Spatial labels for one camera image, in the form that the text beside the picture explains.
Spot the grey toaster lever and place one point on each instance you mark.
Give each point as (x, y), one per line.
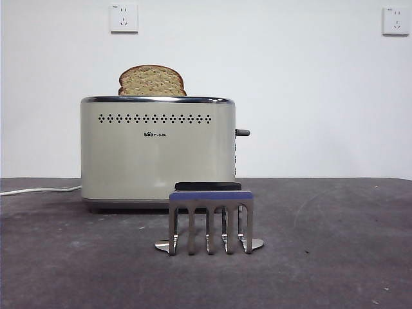
(243, 132)

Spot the brown bread slice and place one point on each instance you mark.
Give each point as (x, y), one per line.
(153, 81)

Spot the silver metal toast rack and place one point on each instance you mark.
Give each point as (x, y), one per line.
(210, 196)

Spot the cream metal toaster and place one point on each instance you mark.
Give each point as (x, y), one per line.
(128, 161)

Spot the white wall socket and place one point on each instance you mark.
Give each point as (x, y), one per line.
(396, 21)
(124, 18)

